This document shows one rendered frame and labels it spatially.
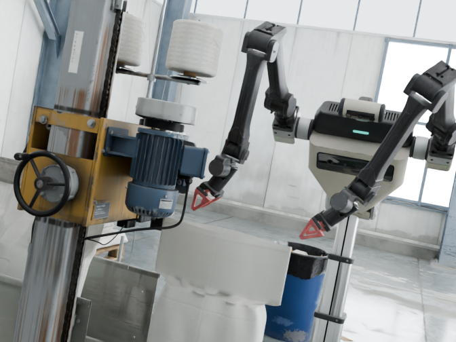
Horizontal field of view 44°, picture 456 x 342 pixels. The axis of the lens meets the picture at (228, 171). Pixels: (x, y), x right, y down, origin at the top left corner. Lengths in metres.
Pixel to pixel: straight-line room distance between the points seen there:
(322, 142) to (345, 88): 7.81
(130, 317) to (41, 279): 0.82
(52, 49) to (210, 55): 6.30
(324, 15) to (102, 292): 8.39
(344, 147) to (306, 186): 7.81
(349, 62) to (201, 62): 8.40
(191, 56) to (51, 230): 0.66
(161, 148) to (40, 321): 0.62
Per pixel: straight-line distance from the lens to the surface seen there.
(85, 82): 1.66
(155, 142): 1.61
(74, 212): 1.66
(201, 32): 1.76
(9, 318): 2.16
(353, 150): 2.19
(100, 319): 2.58
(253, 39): 1.82
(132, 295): 2.48
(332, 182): 2.30
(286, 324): 4.16
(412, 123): 1.74
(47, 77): 7.96
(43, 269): 1.74
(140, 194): 1.61
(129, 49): 1.87
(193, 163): 1.63
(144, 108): 1.61
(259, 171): 10.17
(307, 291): 4.11
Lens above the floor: 1.34
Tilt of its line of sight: 3 degrees down
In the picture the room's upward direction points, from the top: 10 degrees clockwise
